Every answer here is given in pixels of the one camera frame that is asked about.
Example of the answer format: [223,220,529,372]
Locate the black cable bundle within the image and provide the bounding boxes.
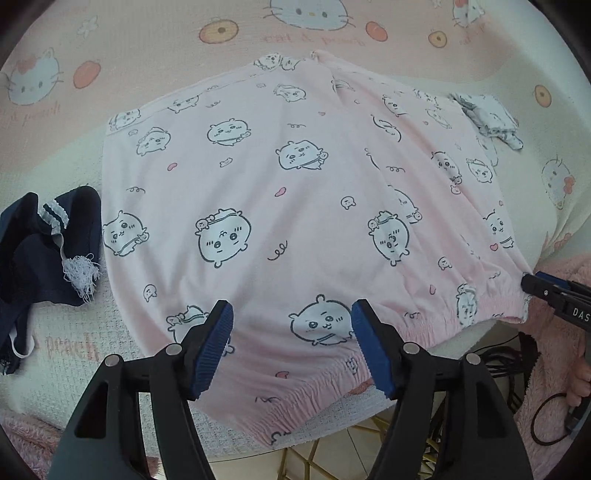
[475,330,542,412]

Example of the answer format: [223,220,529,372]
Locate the white printed folded garment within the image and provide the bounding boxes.
[450,92,525,154]

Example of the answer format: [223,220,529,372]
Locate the person's pink fluffy robe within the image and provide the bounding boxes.
[0,256,591,468]

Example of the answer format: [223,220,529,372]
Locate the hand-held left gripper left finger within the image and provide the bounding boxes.
[46,299,235,480]

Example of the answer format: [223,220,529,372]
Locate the person's right hand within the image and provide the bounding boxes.
[571,353,591,408]

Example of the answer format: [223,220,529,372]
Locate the pink printed pants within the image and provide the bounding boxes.
[100,50,536,451]

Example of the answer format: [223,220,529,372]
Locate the navy garment with white trim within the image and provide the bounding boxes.
[0,186,103,376]

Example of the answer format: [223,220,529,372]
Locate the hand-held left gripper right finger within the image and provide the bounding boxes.
[350,299,536,480]

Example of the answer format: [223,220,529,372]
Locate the gold wire frame stool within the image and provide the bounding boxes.
[277,413,444,480]

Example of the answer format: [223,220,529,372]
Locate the black loop cable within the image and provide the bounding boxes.
[529,392,578,446]

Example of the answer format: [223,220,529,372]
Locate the pink cream cat printed blanket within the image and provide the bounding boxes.
[0,0,591,463]

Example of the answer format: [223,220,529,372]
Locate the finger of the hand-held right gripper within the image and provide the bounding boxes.
[521,274,574,311]
[534,271,591,292]

